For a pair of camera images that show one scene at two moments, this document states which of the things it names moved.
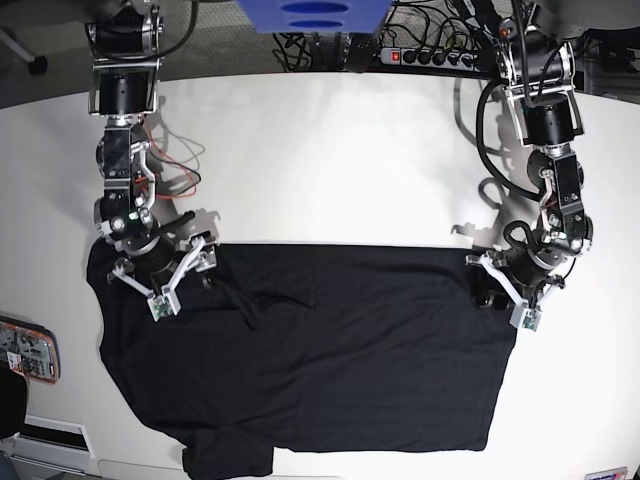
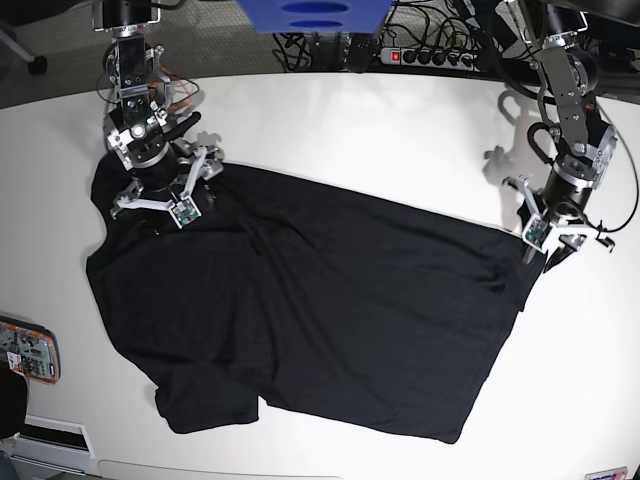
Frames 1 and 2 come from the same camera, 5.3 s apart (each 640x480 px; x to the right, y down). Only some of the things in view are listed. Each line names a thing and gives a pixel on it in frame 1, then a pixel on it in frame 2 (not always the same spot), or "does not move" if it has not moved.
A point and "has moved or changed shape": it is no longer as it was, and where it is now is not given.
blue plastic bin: (317, 17) does not move
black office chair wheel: (38, 66) does not move
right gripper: (511, 274) → (567, 181)
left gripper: (156, 255) → (175, 168)
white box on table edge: (55, 444) does not move
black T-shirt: (313, 347) has moved or changed shape
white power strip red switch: (433, 57) does not move
